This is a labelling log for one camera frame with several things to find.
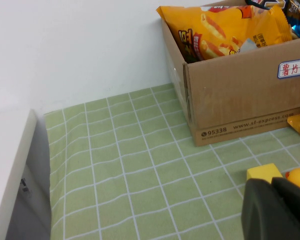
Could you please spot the white label with blue border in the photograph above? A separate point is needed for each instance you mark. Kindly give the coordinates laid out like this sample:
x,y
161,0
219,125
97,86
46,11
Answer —
x,y
291,69

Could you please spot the green checked tablecloth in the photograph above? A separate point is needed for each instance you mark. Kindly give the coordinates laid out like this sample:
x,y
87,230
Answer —
x,y
140,175

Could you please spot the white cabinet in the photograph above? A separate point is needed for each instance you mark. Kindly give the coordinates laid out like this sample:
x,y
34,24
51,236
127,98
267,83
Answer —
x,y
5,162

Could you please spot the yellow foam cube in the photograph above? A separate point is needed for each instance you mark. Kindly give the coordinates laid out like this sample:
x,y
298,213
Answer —
x,y
262,172

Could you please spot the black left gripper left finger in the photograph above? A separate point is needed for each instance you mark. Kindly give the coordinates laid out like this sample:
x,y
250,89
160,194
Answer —
x,y
265,215

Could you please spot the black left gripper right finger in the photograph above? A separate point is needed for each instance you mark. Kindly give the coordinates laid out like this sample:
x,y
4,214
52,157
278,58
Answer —
x,y
292,197

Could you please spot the yellow orange chip bag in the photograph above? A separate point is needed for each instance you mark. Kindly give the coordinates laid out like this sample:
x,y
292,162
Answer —
x,y
215,27

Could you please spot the printed cardboard box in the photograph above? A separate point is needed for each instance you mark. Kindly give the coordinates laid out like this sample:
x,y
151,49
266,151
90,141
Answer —
x,y
240,100

